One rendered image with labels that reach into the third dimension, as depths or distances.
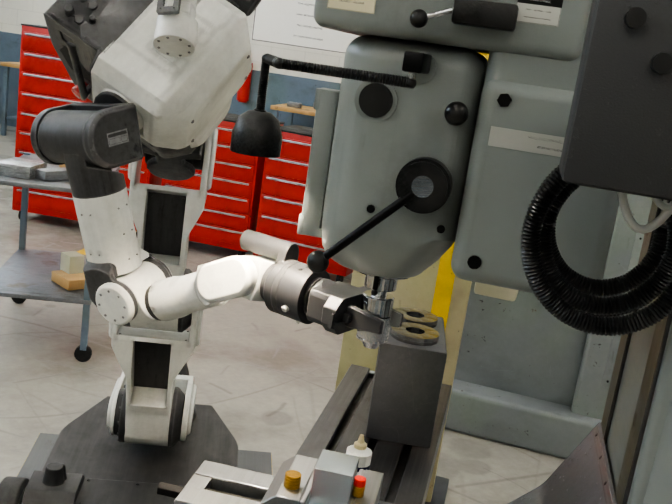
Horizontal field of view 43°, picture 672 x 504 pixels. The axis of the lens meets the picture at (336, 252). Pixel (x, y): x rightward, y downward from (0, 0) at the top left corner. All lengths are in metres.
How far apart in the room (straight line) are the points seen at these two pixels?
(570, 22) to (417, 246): 0.34
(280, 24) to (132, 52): 9.14
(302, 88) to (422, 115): 9.44
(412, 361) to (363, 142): 0.54
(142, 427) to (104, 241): 0.73
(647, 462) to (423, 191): 0.43
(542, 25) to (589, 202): 0.22
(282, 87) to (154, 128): 9.11
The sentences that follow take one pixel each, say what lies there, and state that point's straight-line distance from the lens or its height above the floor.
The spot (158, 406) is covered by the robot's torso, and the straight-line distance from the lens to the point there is 2.06.
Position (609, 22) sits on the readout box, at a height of 1.66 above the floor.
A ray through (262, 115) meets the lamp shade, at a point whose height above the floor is 1.50.
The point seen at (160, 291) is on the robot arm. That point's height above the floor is 1.17.
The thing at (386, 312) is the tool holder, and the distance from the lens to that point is 1.24.
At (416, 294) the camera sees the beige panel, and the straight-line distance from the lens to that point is 3.03.
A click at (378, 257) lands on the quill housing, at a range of 1.16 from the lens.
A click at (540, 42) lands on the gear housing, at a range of 1.07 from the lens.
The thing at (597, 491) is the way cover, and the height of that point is 1.06.
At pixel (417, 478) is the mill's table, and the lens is 1.49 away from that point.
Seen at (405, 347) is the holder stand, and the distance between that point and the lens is 1.53.
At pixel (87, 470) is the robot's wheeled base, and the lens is 2.15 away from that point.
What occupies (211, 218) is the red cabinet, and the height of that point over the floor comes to 0.28.
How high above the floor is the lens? 1.61
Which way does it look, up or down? 13 degrees down
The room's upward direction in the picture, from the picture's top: 8 degrees clockwise
